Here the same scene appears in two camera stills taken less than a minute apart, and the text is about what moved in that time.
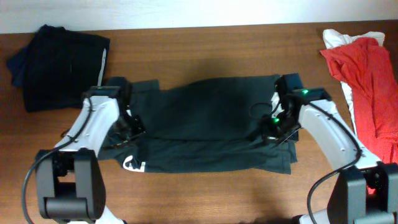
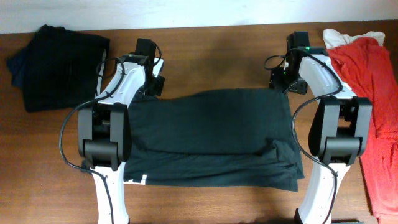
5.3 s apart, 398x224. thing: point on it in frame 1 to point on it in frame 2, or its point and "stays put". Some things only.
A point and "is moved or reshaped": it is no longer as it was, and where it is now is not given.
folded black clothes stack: x=56 y=66 stays put
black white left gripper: x=116 y=140 to x=157 y=86
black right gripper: x=268 y=132 to x=277 y=78
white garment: x=333 y=39 stays put
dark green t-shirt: x=204 y=124 is moved or reshaped
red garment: x=372 y=73 stays put
